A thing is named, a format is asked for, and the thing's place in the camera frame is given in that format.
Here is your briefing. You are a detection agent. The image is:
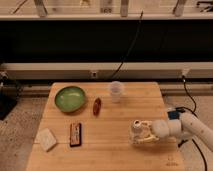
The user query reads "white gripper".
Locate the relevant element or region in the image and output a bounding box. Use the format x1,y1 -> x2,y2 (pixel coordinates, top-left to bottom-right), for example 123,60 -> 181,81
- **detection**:
134,120 -> 169,144

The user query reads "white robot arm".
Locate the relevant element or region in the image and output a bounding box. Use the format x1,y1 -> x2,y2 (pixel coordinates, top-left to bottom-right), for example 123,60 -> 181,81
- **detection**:
131,112 -> 213,152

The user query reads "small red brown bottle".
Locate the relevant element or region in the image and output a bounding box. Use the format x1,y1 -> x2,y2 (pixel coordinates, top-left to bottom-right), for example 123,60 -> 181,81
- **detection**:
93,98 -> 102,116

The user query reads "clear plastic cup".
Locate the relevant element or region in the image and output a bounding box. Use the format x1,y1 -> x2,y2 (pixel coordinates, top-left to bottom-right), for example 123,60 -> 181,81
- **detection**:
109,81 -> 124,103

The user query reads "wooden table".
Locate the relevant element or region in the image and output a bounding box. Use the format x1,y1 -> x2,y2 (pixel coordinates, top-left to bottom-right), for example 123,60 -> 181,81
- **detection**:
26,82 -> 184,171

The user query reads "dark snack bar package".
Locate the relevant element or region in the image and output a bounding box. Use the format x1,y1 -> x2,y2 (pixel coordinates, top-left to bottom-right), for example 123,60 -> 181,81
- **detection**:
70,122 -> 82,147

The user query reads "green bowl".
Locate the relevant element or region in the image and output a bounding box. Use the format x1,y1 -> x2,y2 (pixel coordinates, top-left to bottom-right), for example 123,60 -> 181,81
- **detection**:
55,86 -> 86,113

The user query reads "white sponge block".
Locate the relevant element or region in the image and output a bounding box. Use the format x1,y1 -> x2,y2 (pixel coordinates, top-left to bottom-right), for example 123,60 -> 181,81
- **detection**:
36,128 -> 57,152

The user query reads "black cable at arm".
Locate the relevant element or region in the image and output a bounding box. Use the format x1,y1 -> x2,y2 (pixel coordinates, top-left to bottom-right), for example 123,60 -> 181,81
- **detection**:
180,75 -> 209,171

